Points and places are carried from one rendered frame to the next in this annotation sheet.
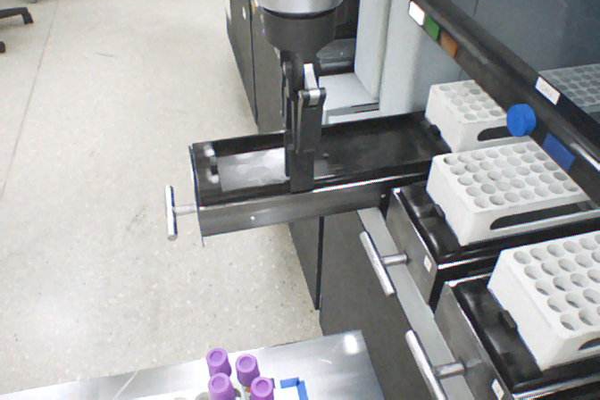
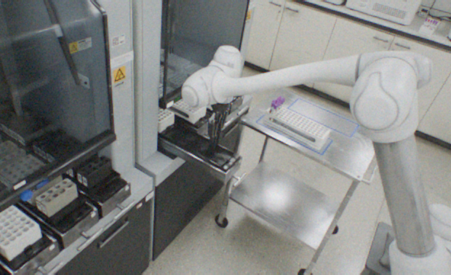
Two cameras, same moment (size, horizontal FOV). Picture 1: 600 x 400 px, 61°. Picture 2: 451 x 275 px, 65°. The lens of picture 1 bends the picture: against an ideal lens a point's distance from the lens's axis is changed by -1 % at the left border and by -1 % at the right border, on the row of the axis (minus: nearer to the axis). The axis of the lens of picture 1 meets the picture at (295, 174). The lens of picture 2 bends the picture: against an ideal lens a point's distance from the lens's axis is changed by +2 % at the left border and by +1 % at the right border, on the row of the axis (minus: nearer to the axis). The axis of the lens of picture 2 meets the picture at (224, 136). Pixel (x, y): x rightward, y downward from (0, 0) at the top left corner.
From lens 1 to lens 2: 1.66 m
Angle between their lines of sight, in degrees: 94
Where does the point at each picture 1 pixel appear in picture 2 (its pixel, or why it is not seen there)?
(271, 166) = (213, 153)
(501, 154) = (182, 105)
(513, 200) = not seen: hidden behind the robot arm
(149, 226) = not seen: outside the picture
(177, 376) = (273, 134)
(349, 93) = (134, 176)
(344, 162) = (196, 142)
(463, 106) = (165, 115)
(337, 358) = (247, 119)
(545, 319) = not seen: hidden behind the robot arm
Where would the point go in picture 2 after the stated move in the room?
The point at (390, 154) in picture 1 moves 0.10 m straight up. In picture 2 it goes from (183, 135) to (185, 117)
